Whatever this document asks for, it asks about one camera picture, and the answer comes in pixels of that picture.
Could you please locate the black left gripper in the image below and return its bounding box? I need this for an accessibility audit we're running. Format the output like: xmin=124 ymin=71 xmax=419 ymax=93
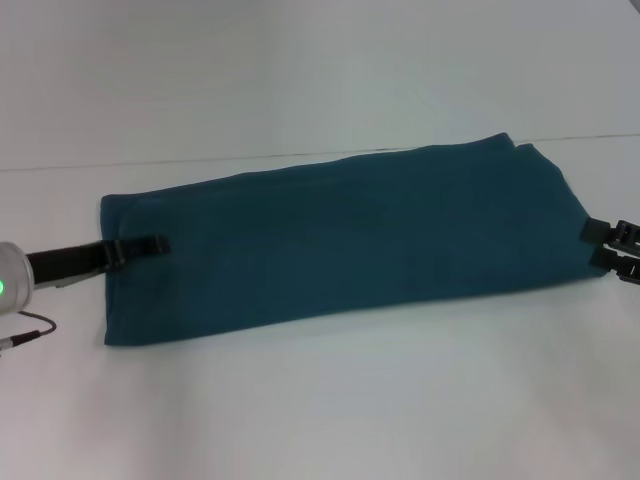
xmin=24 ymin=234 xmax=171 ymax=290

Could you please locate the teal blue t-shirt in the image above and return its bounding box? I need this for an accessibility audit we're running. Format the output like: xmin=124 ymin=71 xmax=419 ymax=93
xmin=98 ymin=131 xmax=609 ymax=349

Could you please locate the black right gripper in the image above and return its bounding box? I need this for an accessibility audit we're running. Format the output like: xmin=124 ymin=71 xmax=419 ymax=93
xmin=579 ymin=218 xmax=640 ymax=286

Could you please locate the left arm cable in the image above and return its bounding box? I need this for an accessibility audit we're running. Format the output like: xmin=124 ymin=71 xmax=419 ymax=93
xmin=0 ymin=309 xmax=57 ymax=349

